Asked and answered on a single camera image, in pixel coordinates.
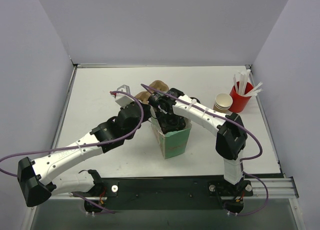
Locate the red straw holder cup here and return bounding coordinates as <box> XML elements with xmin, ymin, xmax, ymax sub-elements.
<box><xmin>229</xmin><ymin>86</ymin><xmax>251</xmax><ymax>113</ymax></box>

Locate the white wrapped straws bundle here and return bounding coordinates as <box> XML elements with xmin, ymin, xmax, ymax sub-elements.
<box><xmin>233</xmin><ymin>69</ymin><xmax>263</xmax><ymax>97</ymax></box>

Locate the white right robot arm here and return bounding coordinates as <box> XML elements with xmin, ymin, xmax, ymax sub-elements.
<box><xmin>148</xmin><ymin>88</ymin><xmax>248</xmax><ymax>185</ymax></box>

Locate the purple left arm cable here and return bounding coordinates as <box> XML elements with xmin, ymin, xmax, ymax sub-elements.
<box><xmin>0</xmin><ymin>90</ymin><xmax>145</xmax><ymax>178</ymax></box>

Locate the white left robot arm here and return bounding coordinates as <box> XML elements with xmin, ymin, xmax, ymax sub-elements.
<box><xmin>17</xmin><ymin>101</ymin><xmax>151</xmax><ymax>207</ymax></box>

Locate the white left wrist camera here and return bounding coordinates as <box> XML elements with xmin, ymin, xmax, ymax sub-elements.
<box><xmin>110</xmin><ymin>84</ymin><xmax>133</xmax><ymax>108</ymax></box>

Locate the brown pulp cup carrier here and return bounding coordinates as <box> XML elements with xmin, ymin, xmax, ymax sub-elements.
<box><xmin>135</xmin><ymin>80</ymin><xmax>169</xmax><ymax>105</ymax></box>

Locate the green paper takeout bag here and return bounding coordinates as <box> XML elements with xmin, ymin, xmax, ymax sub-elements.
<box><xmin>151</xmin><ymin>108</ymin><xmax>192</xmax><ymax>159</ymax></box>

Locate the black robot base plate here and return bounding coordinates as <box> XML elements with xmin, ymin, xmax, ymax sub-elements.
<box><xmin>80</xmin><ymin>175</ymin><xmax>253</xmax><ymax>211</ymax></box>

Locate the stack of paper cups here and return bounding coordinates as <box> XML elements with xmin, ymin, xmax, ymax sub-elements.
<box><xmin>213</xmin><ymin>93</ymin><xmax>233</xmax><ymax>113</ymax></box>

